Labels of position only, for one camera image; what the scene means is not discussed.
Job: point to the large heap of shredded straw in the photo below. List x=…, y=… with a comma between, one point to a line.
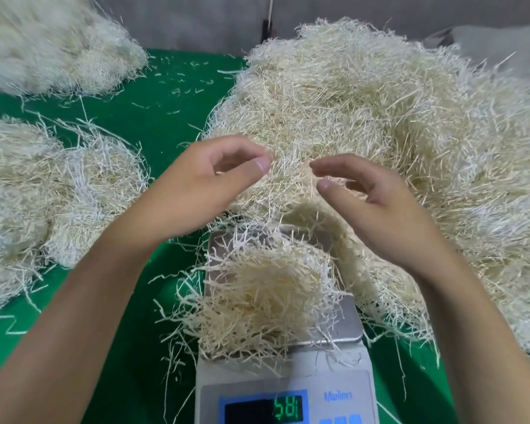
x=380, y=105

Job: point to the whiter weighed straw bundle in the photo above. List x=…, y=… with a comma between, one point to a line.
x=97, y=194

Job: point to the person's right thumb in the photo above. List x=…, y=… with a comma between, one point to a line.
x=338, y=203

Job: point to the person's right hand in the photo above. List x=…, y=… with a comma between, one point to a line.
x=388, y=216

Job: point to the white digital kitchen scale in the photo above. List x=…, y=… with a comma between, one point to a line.
x=291, y=375

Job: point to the person's left hand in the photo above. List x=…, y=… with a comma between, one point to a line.
x=181, y=194

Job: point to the small straw bundle on scale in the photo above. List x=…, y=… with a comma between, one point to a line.
x=260, y=295

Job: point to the person's left thumb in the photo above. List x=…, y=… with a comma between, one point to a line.
x=243, y=180

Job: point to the grey sack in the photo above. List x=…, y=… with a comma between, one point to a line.
x=490, y=48

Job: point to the person's left forearm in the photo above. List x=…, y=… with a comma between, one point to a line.
x=70, y=326

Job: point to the thin wooden stick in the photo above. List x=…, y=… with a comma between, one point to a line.
x=270, y=8

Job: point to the long heap of straw bundles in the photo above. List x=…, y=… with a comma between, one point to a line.
x=48, y=44

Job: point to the person's right forearm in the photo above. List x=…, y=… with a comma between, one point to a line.
x=481, y=339

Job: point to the pale weighed straw bundle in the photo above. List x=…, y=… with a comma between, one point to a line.
x=13, y=203

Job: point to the green table cover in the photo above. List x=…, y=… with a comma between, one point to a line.
x=168, y=123

